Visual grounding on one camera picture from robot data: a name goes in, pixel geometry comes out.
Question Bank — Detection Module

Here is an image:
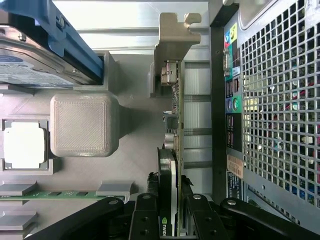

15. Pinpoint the orange sticker label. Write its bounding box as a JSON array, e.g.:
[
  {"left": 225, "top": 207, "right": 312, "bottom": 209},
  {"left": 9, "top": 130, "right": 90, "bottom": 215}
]
[{"left": 226, "top": 153, "right": 245, "bottom": 180}]

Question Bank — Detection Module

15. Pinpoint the green RAM stick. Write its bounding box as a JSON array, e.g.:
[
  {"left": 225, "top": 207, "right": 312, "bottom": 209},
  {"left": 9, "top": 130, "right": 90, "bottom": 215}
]
[{"left": 0, "top": 190, "right": 126, "bottom": 201}]

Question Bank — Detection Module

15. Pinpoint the silver CPU chip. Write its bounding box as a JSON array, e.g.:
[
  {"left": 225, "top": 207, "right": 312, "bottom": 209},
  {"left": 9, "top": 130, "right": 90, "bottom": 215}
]
[{"left": 3, "top": 121, "right": 49, "bottom": 170}]

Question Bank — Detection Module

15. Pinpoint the grey parts rack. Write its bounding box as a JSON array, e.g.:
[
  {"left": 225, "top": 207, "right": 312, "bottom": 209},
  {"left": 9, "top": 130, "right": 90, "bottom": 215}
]
[{"left": 0, "top": 49, "right": 187, "bottom": 226}]

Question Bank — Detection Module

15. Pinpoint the hard disk with blue caddy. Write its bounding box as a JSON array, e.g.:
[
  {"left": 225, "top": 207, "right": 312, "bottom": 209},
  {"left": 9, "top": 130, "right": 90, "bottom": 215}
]
[{"left": 0, "top": 0, "right": 105, "bottom": 88}]

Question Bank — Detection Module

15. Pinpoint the teal serial port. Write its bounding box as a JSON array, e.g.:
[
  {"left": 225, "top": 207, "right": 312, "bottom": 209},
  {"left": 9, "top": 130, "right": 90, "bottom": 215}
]
[{"left": 222, "top": 48, "right": 232, "bottom": 76}]

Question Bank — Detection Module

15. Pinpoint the grey PC case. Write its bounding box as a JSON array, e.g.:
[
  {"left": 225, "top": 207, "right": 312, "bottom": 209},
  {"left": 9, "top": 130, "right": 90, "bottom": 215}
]
[{"left": 209, "top": 0, "right": 320, "bottom": 235}]

